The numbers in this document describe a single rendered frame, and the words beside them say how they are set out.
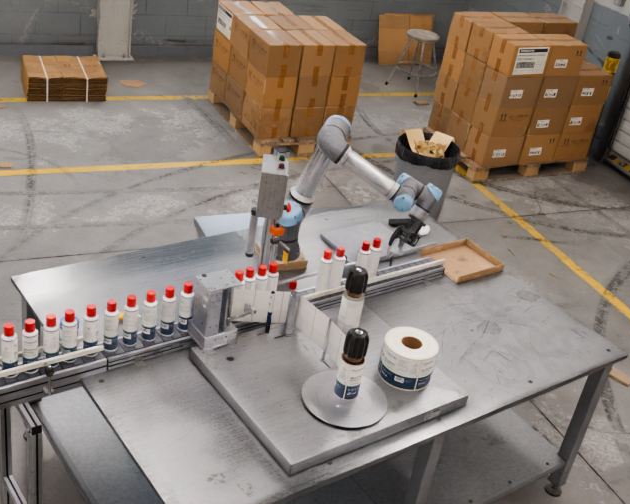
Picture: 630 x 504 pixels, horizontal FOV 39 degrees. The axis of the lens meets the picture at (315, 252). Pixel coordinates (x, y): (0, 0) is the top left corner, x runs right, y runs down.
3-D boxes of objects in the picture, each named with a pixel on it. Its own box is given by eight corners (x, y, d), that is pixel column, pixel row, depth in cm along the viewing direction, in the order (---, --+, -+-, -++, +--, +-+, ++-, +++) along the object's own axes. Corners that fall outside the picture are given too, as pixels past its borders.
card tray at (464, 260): (457, 284, 402) (459, 276, 400) (420, 256, 420) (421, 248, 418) (502, 270, 419) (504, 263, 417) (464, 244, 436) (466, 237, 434)
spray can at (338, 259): (332, 293, 370) (340, 252, 360) (324, 287, 373) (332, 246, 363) (341, 291, 373) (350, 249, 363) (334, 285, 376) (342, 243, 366)
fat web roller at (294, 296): (286, 338, 338) (293, 298, 329) (280, 332, 341) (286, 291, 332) (296, 335, 340) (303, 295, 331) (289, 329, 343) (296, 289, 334)
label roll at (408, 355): (417, 355, 341) (425, 325, 334) (438, 388, 325) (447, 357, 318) (370, 358, 335) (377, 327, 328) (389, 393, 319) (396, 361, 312)
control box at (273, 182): (255, 217, 333) (261, 171, 323) (257, 196, 347) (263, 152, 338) (282, 220, 333) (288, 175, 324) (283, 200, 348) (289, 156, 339)
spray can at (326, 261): (319, 296, 367) (327, 254, 356) (312, 290, 370) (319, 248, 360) (329, 294, 370) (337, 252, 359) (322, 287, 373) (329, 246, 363)
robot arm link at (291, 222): (268, 236, 385) (272, 210, 378) (277, 222, 396) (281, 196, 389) (295, 243, 383) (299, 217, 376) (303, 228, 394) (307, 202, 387)
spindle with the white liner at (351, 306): (343, 342, 341) (357, 277, 326) (330, 330, 347) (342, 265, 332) (361, 337, 346) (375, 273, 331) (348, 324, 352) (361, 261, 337)
